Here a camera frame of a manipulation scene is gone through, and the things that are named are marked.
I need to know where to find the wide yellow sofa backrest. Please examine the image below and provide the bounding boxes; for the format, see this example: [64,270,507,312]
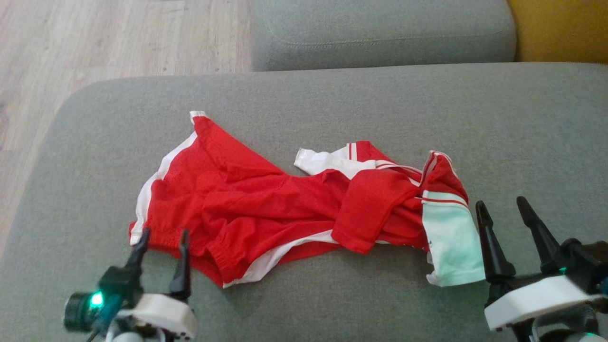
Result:
[507,0,608,65]

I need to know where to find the large grey sofa seat cushion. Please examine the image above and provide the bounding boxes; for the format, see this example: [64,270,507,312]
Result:
[0,62,608,342]

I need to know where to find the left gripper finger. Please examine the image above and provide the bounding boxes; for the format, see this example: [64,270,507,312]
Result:
[99,228,151,304]
[170,229,191,301]

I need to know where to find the teal left gripper cable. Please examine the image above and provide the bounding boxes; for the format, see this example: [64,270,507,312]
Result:
[88,294,122,342]

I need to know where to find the red shorts with white stripe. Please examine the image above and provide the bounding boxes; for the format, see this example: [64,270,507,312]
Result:
[128,110,350,289]

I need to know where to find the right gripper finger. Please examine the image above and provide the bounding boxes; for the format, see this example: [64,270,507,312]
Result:
[475,200,517,291]
[516,196,570,275]

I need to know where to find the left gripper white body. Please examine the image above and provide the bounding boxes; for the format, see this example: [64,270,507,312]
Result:
[119,294,198,340]

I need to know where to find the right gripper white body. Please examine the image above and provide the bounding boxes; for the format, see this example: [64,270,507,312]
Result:
[484,275,605,332]

